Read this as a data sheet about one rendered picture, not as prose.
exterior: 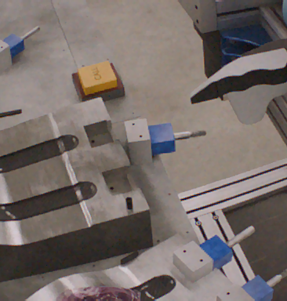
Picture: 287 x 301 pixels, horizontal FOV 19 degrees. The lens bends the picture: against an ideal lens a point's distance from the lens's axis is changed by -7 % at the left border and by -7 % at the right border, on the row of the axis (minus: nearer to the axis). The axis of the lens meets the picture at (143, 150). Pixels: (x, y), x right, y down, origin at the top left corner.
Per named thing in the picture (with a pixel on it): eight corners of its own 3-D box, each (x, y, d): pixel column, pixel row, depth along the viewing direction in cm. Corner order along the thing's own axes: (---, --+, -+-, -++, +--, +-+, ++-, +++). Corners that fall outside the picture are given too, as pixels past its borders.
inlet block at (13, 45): (33, 33, 181) (30, 14, 178) (47, 41, 179) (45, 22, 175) (-13, 65, 175) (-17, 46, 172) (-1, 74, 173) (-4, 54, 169)
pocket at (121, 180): (132, 181, 142) (130, 164, 140) (143, 204, 139) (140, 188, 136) (103, 189, 142) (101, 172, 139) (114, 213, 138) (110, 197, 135)
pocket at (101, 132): (112, 135, 150) (110, 118, 147) (121, 157, 146) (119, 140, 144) (85, 143, 149) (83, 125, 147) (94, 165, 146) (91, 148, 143)
